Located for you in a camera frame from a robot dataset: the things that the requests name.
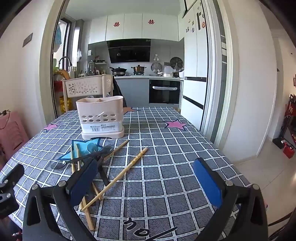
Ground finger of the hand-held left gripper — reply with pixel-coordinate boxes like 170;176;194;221
0;163;25;186

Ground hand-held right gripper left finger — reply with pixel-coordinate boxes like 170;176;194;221
24;158;99;240

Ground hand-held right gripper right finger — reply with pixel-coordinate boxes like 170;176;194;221
193;158;269;239

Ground patterned wooden chopstick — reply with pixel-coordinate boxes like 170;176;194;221
80;147;148;211

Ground cream plastic utensil holder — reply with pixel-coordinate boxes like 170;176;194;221
76;95;125;140

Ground pink chair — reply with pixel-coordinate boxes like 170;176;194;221
0;111;29;163

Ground grey checked star tablecloth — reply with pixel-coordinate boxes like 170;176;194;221
0;106;266;241

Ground red canister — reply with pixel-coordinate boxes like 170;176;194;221
281;139;296;159

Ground black bag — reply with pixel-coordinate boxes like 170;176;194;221
113;81;126;108

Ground cream perforated plastic cart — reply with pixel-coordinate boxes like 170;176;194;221
62;75;114;113

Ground black built-in oven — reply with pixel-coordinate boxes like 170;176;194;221
149;79;181;105

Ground black wok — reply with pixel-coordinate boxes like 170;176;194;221
109;67;128;76

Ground white refrigerator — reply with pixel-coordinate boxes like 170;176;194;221
180;0;208;127

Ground curved kitchen faucet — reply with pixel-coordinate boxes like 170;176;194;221
58;56;73;72

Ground black range hood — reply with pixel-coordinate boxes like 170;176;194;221
107;39;151;63

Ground blue hanging packet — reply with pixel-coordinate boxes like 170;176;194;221
55;24;63;44

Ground group of fridge magnets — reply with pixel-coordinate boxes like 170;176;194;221
185;6;206;33

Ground white upper kitchen cabinets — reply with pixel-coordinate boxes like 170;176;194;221
88;13;179;45

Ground black cable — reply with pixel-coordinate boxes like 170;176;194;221
0;109;11;130

